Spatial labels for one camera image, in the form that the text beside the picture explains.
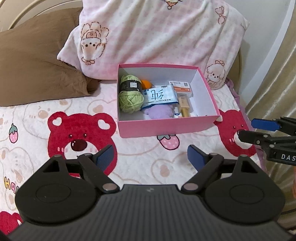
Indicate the beige striped curtain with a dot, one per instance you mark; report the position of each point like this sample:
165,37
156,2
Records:
275,98

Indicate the brown pillow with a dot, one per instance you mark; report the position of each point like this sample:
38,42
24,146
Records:
30,70

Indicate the beige headboard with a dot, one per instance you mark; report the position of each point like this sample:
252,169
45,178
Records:
15,12

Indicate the orange slice toy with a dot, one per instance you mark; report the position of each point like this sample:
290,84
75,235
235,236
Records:
146,84

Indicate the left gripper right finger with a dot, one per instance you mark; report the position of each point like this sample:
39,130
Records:
210,168

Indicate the white orange card box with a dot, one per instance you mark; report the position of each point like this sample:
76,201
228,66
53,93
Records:
182,88

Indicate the red bear bed sheet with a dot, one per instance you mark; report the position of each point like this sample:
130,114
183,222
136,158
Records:
32,133

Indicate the blue wet wipes pack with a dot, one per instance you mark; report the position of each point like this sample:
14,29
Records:
164,94

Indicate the purple plush toy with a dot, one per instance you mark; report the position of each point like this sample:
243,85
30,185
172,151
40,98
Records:
159,111

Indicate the green yarn ball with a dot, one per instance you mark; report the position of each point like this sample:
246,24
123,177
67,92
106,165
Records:
130,94

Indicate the pink cartoon pillow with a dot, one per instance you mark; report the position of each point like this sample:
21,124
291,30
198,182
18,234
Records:
206,34

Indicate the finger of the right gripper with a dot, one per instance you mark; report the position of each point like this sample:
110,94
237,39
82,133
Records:
267,125
254,138

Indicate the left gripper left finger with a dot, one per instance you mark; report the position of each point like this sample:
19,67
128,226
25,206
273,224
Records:
91,168

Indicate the pink cardboard box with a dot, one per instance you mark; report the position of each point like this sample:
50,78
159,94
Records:
204,110

